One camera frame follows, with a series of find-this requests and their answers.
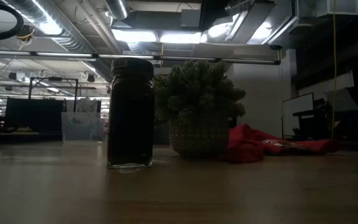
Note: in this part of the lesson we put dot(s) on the tall dark glass spice jar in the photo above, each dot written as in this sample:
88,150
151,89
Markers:
130,112

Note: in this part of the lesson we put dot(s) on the red printed spice packet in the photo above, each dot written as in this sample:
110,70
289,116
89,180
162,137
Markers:
283,144

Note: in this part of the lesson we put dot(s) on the artificial succulent in woven pot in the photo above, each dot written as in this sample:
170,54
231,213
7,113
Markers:
197,102

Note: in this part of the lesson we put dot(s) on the red cloth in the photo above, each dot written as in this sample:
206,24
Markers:
247,144

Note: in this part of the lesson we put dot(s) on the grey ceiling junction box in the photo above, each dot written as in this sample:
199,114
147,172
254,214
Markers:
190,18

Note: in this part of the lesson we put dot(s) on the clear plastic container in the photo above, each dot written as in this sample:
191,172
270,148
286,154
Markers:
79,127

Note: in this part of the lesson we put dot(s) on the long ceiling light bar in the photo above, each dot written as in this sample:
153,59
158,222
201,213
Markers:
61,54

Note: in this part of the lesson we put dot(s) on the dark office desk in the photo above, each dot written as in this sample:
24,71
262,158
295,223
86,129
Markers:
312,123

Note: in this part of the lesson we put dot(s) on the black computer monitor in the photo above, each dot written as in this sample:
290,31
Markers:
34,115

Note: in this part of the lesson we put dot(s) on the white board with dark frame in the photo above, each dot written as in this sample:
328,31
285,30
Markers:
297,115

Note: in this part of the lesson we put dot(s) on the silver ventilation duct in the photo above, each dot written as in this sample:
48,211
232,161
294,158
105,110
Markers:
57,28

